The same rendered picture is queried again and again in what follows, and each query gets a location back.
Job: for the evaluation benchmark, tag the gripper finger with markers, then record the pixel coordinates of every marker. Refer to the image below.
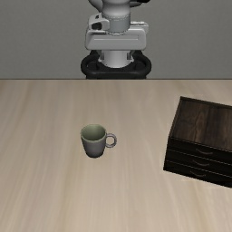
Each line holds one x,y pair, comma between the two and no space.
100,55
130,55

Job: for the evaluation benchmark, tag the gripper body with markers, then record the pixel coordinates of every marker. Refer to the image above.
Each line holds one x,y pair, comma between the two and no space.
117,39

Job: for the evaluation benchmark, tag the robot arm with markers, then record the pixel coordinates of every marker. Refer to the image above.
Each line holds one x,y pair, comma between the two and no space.
116,10

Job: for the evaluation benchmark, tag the green mug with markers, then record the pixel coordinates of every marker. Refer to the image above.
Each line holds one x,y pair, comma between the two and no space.
93,144

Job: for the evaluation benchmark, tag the dark wooden cabinet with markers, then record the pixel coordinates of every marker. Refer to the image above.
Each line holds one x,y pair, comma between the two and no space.
201,142

